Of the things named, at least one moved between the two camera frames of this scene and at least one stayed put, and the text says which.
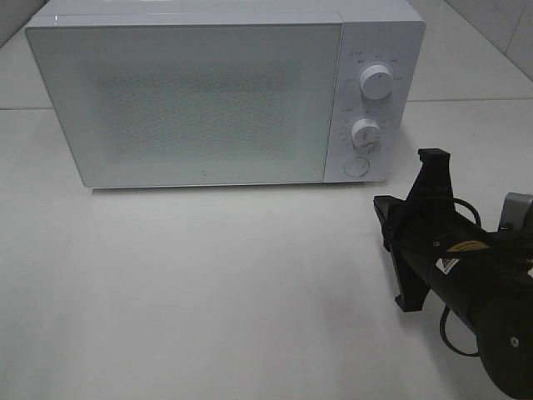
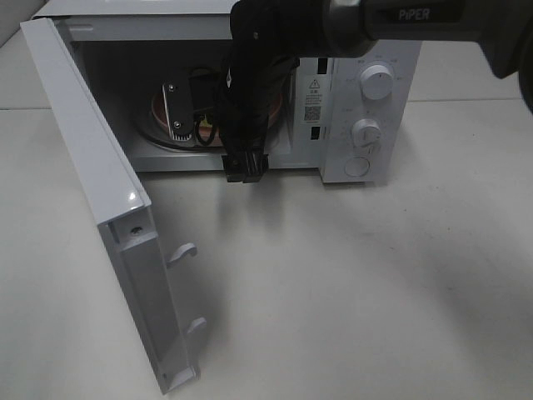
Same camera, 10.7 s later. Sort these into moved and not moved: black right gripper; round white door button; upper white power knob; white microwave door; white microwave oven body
Moved: white microwave door; black right gripper
Not moved: white microwave oven body; round white door button; upper white power knob
